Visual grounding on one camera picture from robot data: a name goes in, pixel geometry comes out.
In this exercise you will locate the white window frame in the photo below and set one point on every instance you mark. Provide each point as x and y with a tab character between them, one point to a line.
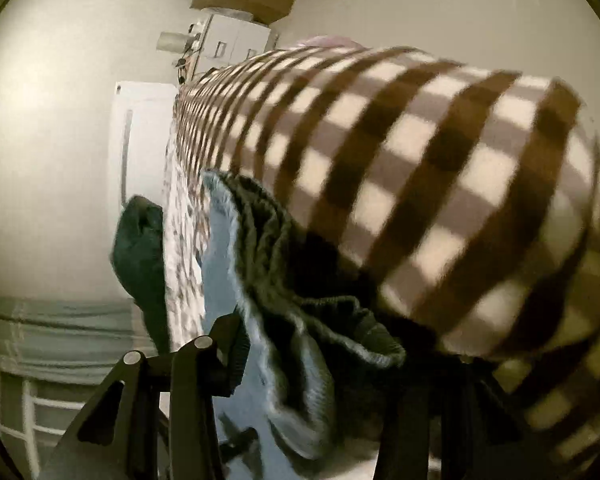
35	420

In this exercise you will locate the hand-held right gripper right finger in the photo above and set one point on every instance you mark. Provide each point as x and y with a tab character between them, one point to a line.
462	410

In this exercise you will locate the white door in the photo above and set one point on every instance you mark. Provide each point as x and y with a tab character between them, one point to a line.
140	160

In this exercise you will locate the brown white checked blanket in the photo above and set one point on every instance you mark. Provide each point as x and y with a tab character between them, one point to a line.
430	185

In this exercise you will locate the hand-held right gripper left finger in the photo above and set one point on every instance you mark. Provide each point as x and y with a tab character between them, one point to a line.
232	360

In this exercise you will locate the dark green pants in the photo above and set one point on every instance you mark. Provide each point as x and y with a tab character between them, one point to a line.
280	280

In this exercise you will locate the floral bedsheet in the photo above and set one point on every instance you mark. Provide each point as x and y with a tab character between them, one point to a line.
182	270

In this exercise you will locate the dark green cloth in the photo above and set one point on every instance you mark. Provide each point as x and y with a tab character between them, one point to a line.
140	255

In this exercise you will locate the pink cloth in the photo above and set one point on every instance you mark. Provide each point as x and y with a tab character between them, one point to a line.
330	41

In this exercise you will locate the white drawer cabinet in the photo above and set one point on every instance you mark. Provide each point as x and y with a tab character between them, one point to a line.
240	35

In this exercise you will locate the grey-green curtain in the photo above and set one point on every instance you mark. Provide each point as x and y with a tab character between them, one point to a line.
55	335

